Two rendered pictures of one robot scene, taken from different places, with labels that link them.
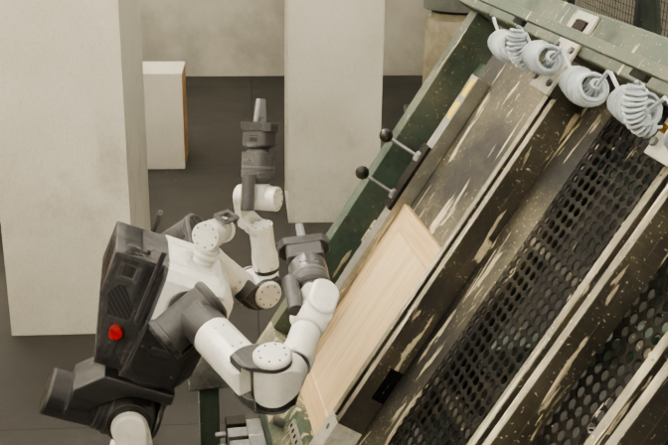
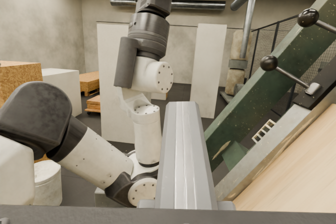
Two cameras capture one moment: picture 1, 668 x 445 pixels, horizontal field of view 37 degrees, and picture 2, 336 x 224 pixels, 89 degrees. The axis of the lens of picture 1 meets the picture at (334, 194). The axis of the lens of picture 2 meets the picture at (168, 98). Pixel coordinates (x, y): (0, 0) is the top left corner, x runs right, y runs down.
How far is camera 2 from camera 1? 2.29 m
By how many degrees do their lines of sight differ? 11
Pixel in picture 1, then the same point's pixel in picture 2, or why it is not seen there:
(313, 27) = (201, 62)
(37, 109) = (112, 70)
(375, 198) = (256, 100)
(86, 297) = (123, 131)
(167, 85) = not seen: hidden behind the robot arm
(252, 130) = not seen: outside the picture
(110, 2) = not seen: hidden behind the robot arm
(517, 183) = not seen: outside the picture
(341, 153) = (205, 98)
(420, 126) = (310, 39)
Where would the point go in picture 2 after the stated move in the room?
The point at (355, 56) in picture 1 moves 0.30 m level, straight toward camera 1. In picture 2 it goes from (212, 71) to (212, 73)
